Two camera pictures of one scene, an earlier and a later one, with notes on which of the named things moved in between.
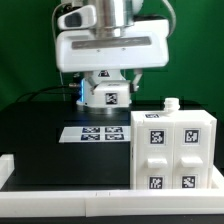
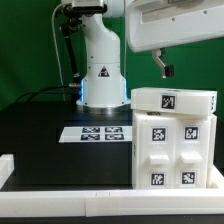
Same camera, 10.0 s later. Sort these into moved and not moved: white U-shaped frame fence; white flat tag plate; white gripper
Moved: white gripper
Not moved: white U-shaped frame fence; white flat tag plate
